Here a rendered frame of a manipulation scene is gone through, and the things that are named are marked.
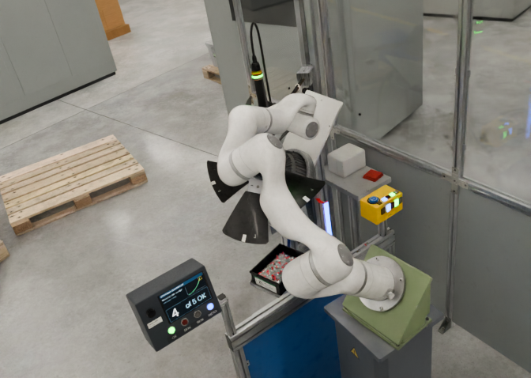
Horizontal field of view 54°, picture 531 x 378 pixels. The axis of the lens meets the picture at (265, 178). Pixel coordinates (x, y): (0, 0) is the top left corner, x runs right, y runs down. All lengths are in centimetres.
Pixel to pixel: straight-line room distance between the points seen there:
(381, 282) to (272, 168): 56
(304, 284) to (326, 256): 12
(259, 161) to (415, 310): 73
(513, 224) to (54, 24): 638
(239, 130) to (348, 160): 126
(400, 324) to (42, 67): 645
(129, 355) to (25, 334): 81
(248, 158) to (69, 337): 239
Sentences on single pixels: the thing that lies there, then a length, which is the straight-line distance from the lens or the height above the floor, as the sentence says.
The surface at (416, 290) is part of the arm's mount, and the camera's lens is 182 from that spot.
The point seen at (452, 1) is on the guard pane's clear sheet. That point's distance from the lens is 227.
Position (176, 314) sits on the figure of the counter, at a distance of 179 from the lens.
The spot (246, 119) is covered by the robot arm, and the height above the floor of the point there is 170.
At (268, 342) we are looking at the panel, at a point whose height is 69.
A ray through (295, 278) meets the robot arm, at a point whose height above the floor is 131.
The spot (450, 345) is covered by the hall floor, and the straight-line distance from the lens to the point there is 311.
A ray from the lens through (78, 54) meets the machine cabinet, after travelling 780.
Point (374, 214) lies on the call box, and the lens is 224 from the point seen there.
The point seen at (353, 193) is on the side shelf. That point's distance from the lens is 269.
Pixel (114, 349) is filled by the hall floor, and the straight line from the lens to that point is 344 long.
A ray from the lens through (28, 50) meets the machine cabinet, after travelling 749.
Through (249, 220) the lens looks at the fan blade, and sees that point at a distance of 235.
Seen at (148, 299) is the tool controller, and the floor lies 125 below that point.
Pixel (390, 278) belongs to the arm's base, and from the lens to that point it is 183.
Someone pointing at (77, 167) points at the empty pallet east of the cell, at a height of 15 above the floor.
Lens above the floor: 238
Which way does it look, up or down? 32 degrees down
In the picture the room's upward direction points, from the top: 10 degrees counter-clockwise
